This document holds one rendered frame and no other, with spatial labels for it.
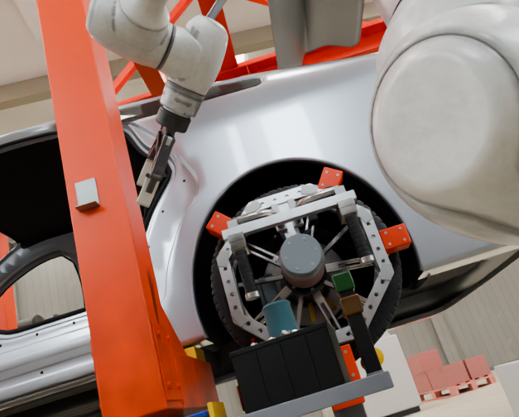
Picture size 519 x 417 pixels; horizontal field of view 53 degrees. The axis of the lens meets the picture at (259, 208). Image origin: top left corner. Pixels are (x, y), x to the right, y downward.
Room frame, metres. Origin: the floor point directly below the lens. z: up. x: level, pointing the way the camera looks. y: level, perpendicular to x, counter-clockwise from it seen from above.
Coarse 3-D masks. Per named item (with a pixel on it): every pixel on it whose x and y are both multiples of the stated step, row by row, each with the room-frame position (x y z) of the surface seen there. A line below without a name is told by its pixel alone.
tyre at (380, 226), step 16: (272, 192) 1.76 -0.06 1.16; (368, 208) 1.76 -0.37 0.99; (384, 224) 1.76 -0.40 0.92; (400, 272) 1.76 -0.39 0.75; (400, 288) 1.76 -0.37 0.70; (224, 304) 1.76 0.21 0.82; (384, 304) 1.76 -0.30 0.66; (224, 320) 1.77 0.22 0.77; (384, 320) 1.76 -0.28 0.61; (240, 336) 1.76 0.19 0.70; (256, 336) 1.76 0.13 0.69
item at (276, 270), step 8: (328, 256) 1.93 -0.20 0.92; (336, 256) 1.93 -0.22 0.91; (272, 272) 1.94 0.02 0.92; (280, 272) 1.94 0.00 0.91; (336, 272) 1.93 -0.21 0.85; (280, 288) 1.94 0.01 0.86; (312, 288) 1.89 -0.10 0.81; (328, 288) 1.93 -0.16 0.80; (328, 296) 1.93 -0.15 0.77; (336, 296) 1.93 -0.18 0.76; (296, 304) 1.94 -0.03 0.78; (304, 304) 1.94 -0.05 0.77; (336, 304) 1.93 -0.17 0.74; (296, 312) 1.94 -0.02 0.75; (304, 312) 1.94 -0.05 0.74; (320, 312) 1.93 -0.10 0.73; (336, 312) 1.93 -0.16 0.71; (304, 320) 1.94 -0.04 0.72; (320, 320) 1.94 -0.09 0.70
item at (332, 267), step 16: (304, 224) 1.97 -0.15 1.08; (320, 224) 1.95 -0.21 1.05; (336, 224) 1.88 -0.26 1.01; (256, 240) 1.88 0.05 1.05; (336, 240) 1.78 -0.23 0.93; (352, 240) 1.92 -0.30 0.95; (256, 256) 1.80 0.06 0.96; (272, 256) 1.79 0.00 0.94; (368, 272) 1.94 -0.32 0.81; (240, 288) 1.80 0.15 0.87; (288, 288) 1.78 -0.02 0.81; (304, 288) 1.82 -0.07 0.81; (320, 288) 1.78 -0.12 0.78; (320, 304) 1.78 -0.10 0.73; (256, 320) 1.79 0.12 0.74; (336, 320) 1.78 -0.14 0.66
